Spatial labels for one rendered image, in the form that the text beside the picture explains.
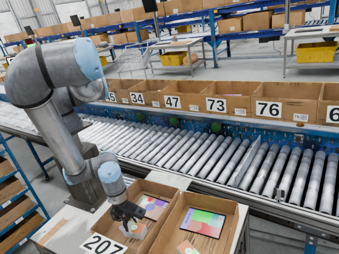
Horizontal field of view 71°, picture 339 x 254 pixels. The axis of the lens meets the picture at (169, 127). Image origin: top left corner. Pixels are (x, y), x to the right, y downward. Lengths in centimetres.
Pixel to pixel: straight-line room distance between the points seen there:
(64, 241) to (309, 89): 177
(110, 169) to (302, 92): 144
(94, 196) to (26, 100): 90
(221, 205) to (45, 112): 87
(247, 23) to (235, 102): 448
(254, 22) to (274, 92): 421
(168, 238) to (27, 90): 86
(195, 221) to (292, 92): 119
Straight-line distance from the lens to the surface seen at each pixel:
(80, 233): 143
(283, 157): 163
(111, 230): 134
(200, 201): 127
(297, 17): 589
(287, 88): 195
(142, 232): 122
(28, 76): 69
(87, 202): 155
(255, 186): 141
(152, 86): 251
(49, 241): 149
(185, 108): 199
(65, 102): 128
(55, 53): 69
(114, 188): 104
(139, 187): 147
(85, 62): 67
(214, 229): 120
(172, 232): 123
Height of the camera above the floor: 171
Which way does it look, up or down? 27 degrees down
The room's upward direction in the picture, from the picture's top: 12 degrees counter-clockwise
